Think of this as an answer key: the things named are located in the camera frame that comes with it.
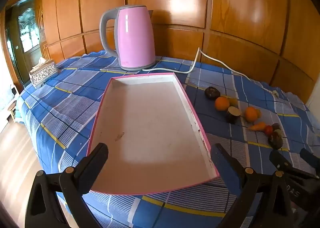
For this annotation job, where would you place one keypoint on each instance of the dark brown water chestnut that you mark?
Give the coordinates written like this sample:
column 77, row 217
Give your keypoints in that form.
column 275, row 140
column 212, row 92

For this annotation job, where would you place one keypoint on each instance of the orange tangerine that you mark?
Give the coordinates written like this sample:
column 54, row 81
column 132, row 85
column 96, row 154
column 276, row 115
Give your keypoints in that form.
column 251, row 114
column 222, row 103

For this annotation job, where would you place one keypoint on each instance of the small dark-skinned cut cube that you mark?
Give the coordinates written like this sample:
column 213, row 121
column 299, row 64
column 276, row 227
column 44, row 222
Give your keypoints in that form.
column 276, row 126

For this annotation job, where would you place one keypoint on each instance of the small red tomato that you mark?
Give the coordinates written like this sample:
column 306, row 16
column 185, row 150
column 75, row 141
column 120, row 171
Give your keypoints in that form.
column 268, row 130

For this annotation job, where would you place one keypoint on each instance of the pink-edged shallow cardboard box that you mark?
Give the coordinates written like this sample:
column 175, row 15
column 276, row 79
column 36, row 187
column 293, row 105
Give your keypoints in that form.
column 150, row 123

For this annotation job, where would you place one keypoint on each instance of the dark-skinned cut cylinder piece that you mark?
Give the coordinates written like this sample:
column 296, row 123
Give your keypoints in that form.
column 233, row 115

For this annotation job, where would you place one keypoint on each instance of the silver ornate tissue box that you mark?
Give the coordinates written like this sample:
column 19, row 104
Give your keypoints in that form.
column 42, row 74

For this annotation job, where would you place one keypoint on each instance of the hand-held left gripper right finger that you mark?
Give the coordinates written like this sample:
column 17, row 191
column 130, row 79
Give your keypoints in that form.
column 223, row 168

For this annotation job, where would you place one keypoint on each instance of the wooden door with glass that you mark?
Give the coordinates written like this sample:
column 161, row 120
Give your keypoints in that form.
column 26, row 30

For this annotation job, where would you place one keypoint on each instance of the pink electric kettle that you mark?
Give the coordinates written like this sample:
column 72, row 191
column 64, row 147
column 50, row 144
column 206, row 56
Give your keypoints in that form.
column 135, row 38

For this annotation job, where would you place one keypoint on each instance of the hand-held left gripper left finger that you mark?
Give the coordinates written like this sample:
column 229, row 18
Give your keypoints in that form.
column 96, row 160

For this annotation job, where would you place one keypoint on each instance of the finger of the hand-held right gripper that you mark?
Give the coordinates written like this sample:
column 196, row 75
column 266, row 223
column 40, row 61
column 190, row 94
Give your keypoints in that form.
column 310, row 159
column 281, row 163

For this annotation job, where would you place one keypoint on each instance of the white tissue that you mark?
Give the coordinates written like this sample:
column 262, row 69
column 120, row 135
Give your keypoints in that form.
column 41, row 61

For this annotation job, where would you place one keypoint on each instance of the white power plug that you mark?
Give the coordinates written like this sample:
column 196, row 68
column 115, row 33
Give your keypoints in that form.
column 275, row 92

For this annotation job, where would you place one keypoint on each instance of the orange carrot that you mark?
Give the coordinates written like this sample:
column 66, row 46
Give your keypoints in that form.
column 258, row 126

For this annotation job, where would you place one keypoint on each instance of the small wooden stool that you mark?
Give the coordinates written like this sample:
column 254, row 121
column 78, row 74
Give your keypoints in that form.
column 11, row 109

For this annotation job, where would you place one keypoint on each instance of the small yellow-green round fruit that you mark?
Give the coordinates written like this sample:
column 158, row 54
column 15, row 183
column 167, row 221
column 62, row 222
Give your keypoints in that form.
column 233, row 101
column 259, row 113

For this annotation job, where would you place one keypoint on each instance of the blue plaid tablecloth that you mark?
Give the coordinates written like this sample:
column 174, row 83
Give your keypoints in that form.
column 62, row 98

